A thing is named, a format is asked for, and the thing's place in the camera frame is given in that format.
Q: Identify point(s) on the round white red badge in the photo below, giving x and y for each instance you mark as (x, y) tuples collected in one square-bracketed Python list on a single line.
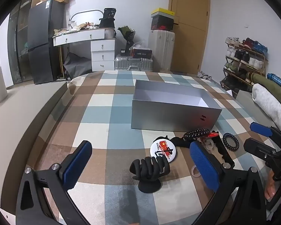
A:
[(158, 150)]

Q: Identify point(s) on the black red shoe box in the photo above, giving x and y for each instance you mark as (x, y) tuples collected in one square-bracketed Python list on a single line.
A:
[(141, 52)]

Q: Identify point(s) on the black hair claw clip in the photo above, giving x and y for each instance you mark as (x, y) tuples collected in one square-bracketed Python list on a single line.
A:
[(147, 171)]

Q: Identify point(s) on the silver suitcase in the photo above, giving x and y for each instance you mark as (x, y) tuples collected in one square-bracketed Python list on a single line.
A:
[(133, 63)]

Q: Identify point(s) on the person's right hand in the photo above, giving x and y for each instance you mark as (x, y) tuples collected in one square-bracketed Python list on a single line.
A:
[(270, 188)]

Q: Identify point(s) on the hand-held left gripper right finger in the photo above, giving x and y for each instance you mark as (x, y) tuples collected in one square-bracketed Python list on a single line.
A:
[(203, 166)]

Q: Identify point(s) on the silver cardboard box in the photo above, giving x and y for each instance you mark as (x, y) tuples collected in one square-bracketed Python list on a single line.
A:
[(168, 117)]

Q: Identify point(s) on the small black box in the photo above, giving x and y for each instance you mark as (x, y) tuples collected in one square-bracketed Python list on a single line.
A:
[(123, 51)]

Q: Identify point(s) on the desk clutter pile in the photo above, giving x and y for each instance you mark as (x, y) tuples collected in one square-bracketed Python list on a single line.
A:
[(77, 27)]

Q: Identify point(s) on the black bag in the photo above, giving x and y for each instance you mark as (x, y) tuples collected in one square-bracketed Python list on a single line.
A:
[(107, 17)]

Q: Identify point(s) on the glass door cabinet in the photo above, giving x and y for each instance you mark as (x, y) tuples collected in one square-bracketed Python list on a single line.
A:
[(21, 51)]

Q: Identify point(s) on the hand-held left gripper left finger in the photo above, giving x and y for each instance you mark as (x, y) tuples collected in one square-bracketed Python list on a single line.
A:
[(76, 166)]

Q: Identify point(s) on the wooden shoe rack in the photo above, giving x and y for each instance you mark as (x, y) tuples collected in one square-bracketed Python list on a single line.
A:
[(262, 65)]

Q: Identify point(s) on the group of shoes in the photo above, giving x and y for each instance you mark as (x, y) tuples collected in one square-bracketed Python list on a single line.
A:
[(244, 56)]

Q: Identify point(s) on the pile of loose shoes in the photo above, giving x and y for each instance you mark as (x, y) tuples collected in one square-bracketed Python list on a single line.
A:
[(203, 75)]

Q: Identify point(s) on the checkered bedsheet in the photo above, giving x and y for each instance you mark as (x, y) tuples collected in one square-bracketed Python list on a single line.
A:
[(103, 121)]

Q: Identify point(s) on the yellow lid shoe box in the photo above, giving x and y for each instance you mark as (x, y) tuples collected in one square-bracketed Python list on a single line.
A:
[(162, 12)]

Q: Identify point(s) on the wooden door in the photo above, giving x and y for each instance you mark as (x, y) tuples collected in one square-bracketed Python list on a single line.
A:
[(189, 28)]

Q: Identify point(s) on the white desk with drawers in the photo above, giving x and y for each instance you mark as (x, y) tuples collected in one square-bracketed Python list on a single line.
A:
[(103, 51)]

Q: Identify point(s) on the white suitcase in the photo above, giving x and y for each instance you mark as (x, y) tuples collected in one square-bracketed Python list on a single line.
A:
[(161, 49)]

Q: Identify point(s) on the grey cushion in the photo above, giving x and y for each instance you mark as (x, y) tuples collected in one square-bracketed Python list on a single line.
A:
[(244, 96)]

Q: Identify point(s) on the dark grey bag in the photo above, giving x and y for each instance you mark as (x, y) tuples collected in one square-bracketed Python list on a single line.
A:
[(77, 65)]

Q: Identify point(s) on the black refrigerator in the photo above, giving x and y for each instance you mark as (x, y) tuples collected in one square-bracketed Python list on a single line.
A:
[(44, 39)]

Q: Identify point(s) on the black wrapped bouquet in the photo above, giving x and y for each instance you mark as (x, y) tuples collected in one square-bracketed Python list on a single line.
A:
[(128, 36)]

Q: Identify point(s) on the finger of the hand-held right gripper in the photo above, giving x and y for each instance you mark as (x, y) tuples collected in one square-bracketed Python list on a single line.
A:
[(260, 129), (257, 148)]

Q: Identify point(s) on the white rolled blanket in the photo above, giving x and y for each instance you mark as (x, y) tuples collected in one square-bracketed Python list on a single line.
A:
[(269, 103)]

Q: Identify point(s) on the oval mirror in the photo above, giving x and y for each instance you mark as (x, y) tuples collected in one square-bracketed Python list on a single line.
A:
[(86, 17)]

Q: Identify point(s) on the white ribbed container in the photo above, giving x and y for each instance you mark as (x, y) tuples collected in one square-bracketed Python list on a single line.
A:
[(109, 33)]

